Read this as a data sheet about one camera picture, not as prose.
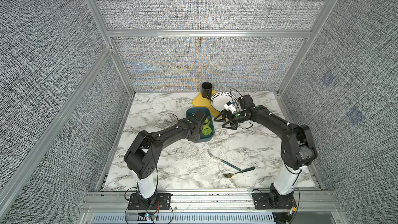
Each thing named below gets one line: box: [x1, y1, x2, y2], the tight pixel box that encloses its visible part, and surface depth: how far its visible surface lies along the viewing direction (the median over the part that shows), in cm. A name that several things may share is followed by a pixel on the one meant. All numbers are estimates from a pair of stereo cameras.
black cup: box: [201, 81, 213, 100], surface depth 115 cm
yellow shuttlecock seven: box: [202, 117, 213, 136], surface depth 98 cm
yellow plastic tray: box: [191, 90, 222, 117], surface depth 115 cm
